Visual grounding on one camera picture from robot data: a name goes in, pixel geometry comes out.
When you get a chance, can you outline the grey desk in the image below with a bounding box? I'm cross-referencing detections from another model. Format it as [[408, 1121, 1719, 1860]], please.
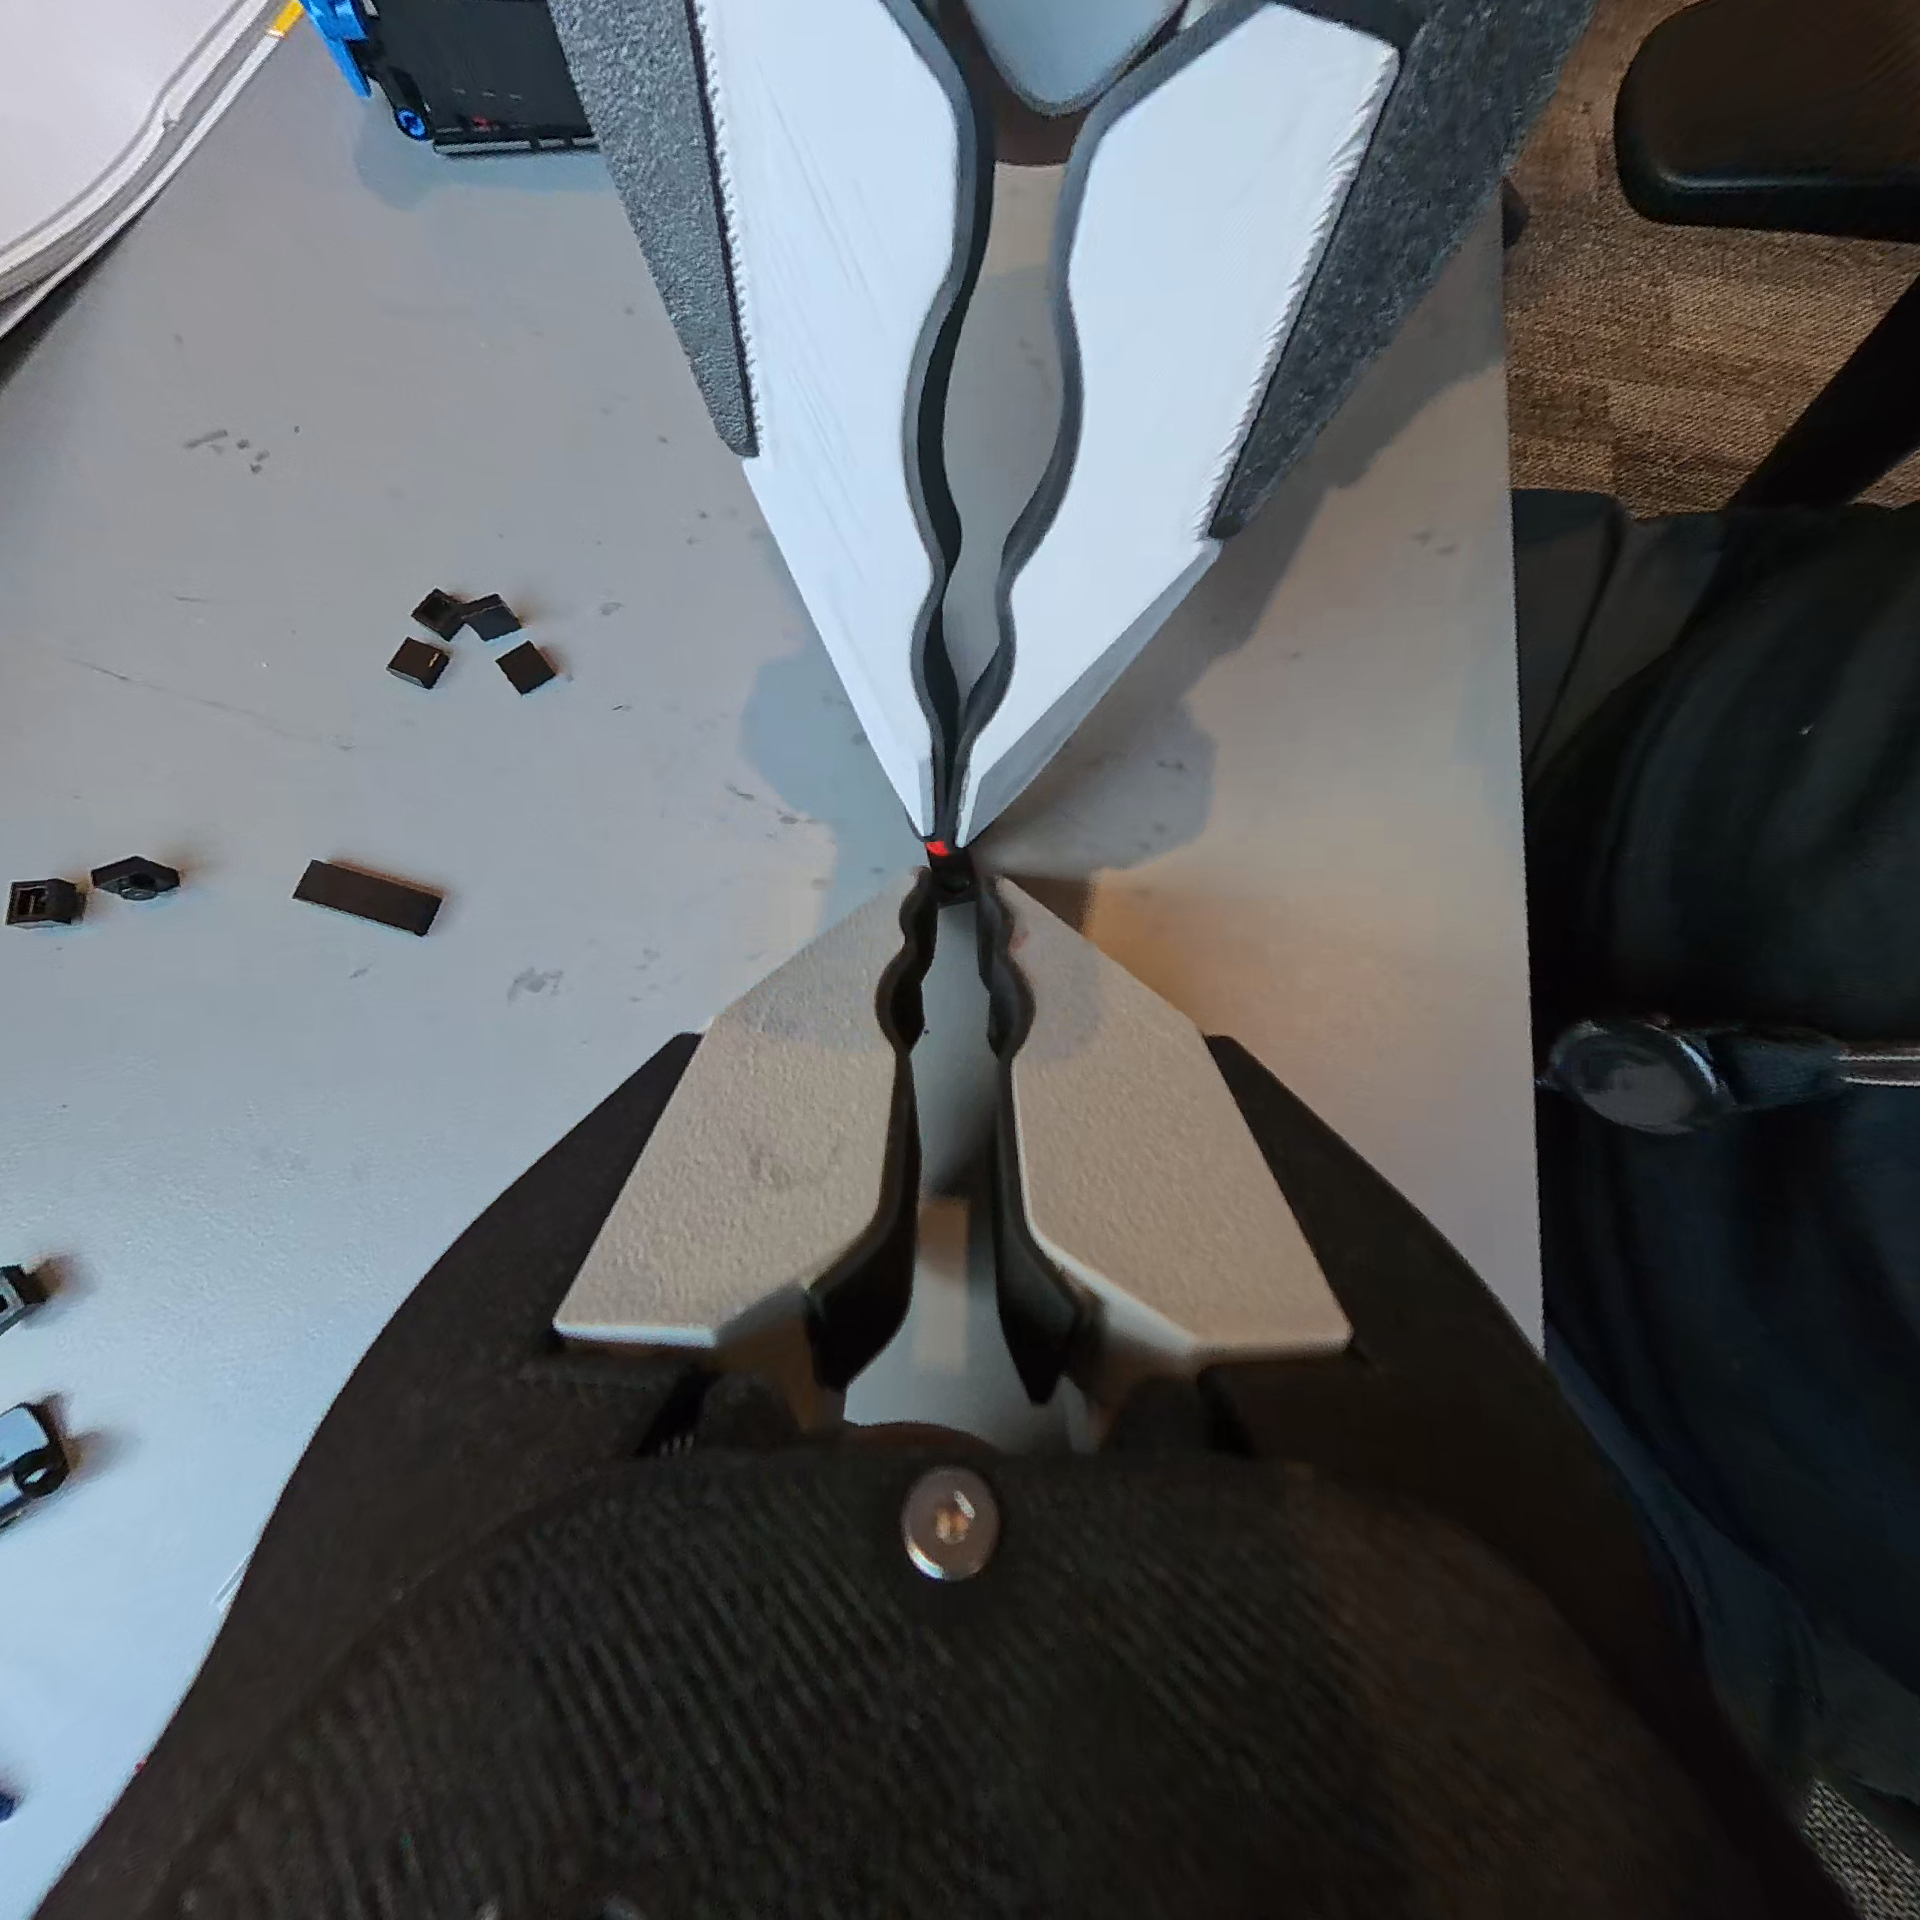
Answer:
[[0, 0, 1548, 1920]]

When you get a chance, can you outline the black round strapped device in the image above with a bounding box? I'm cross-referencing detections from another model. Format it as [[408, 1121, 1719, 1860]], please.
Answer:
[[1544, 1017, 1920, 1134]]

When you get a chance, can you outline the open instruction booklet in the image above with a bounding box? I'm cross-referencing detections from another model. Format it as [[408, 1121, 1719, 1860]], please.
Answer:
[[0, 0, 295, 309]]

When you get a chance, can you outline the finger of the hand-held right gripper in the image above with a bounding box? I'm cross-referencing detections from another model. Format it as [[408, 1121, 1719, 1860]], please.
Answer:
[[958, 0, 1404, 851], [693, 0, 992, 840]]

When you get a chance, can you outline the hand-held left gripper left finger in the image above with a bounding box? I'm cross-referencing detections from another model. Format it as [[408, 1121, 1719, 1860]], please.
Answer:
[[556, 878, 934, 1425]]

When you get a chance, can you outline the partly built toy car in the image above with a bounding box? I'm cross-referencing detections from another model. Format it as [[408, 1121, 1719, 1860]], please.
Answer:
[[305, 0, 600, 156]]

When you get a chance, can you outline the black office chair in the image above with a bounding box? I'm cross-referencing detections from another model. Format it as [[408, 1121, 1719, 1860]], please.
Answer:
[[1615, 0, 1920, 512]]

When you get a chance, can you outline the person's black hoodie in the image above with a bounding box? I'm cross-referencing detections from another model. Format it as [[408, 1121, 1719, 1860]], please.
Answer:
[[1511, 486, 1920, 1800]]

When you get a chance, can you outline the short black smooth toy tile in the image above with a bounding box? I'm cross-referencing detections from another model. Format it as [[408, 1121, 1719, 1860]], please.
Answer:
[[289, 857, 445, 939]]

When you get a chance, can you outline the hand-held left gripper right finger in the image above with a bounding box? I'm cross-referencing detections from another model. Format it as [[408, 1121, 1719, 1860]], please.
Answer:
[[977, 878, 1356, 1412]]

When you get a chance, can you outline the black toy bracket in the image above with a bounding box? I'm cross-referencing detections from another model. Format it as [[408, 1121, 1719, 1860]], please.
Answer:
[[0, 1401, 73, 1532]]

